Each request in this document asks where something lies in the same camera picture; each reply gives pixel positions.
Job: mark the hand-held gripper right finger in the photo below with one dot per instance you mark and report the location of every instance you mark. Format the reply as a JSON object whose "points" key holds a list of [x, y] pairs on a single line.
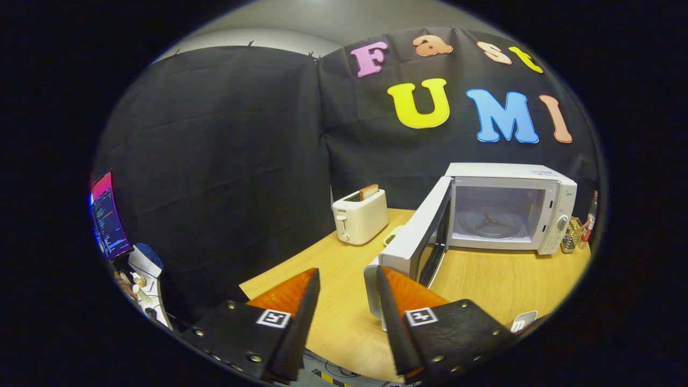
{"points": [[395, 328]]}

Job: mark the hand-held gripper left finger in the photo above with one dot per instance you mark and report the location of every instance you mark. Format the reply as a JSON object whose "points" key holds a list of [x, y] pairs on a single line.
{"points": [[303, 328]]}

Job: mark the white toaster oven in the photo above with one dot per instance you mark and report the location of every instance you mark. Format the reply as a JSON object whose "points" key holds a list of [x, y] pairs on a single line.
{"points": [[414, 236]]}

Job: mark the cream pop-up toaster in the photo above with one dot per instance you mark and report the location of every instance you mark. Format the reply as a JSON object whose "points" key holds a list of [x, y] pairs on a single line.
{"points": [[363, 220]]}

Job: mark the small white food tray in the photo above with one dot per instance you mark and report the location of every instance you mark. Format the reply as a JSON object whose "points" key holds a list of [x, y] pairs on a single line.
{"points": [[524, 321]]}

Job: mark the white divided bean dish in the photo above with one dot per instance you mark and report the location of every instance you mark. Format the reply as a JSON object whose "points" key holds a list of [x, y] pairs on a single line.
{"points": [[393, 235]]}

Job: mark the toasted bread slice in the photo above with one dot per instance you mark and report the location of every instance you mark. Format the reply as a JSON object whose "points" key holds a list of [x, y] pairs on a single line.
{"points": [[368, 192]]}

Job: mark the glass turntable plate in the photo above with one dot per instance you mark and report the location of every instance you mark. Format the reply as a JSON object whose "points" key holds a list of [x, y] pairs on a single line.
{"points": [[510, 228]]}

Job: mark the white and blue object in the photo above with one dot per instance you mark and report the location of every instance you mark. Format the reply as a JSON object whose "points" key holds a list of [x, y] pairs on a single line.
{"points": [[144, 260]]}

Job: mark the black backdrop cloth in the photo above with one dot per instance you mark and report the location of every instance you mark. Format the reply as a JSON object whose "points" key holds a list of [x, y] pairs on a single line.
{"points": [[215, 161]]}

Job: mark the computer monitor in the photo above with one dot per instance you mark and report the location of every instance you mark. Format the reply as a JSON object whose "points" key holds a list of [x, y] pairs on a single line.
{"points": [[107, 220]]}

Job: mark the clear plastic water bottle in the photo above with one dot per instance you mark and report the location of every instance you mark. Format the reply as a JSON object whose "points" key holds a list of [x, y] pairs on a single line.
{"points": [[593, 207]]}

